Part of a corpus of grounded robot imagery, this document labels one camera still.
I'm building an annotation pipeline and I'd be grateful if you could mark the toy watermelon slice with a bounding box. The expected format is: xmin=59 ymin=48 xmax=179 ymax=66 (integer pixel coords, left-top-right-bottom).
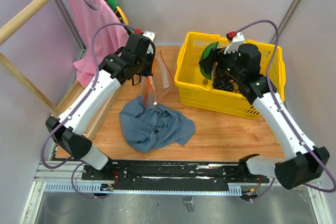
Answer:
xmin=198 ymin=42 xmax=219 ymax=80

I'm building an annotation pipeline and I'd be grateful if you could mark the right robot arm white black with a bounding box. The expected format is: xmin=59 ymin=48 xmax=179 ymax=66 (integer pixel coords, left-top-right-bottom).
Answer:
xmin=209 ymin=44 xmax=330 ymax=189

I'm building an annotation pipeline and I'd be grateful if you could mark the wooden clothes rack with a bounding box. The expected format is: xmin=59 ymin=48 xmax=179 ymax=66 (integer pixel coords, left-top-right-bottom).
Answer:
xmin=0 ymin=0 xmax=132 ymax=141

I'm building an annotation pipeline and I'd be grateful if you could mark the blue crumpled cloth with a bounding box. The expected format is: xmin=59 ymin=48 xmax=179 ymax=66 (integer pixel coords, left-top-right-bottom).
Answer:
xmin=119 ymin=97 xmax=196 ymax=153

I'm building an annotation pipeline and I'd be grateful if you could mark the pink t-shirt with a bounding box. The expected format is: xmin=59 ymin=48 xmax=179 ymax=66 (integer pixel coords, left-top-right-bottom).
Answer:
xmin=68 ymin=0 xmax=129 ymax=88

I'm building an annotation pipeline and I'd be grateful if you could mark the dark purple grape bunch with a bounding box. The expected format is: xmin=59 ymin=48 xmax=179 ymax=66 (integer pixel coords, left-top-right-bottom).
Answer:
xmin=212 ymin=75 xmax=234 ymax=92

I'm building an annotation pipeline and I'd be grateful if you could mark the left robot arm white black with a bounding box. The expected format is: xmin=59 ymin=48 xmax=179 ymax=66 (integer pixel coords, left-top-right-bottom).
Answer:
xmin=46 ymin=31 xmax=155 ymax=180

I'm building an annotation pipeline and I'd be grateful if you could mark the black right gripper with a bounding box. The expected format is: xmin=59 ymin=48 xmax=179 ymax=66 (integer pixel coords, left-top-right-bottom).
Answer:
xmin=199 ymin=45 xmax=244 ymax=81

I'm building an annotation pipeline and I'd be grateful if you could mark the clear zip bag orange seal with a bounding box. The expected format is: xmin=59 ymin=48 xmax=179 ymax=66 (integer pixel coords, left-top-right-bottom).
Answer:
xmin=140 ymin=51 xmax=172 ymax=103

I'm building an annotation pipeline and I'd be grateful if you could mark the yellow plastic basket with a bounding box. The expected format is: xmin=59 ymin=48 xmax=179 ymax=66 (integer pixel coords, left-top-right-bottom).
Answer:
xmin=174 ymin=31 xmax=286 ymax=120

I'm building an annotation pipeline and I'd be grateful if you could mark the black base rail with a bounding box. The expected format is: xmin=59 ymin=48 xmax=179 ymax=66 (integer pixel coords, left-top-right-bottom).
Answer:
xmin=82 ymin=159 xmax=269 ymax=193

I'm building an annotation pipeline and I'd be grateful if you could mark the yellow green hanger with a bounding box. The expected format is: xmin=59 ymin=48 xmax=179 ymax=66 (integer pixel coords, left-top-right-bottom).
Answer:
xmin=76 ymin=0 xmax=131 ymax=36

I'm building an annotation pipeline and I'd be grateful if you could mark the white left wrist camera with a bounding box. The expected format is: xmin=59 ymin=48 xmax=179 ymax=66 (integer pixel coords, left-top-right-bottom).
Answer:
xmin=142 ymin=31 xmax=155 ymax=54

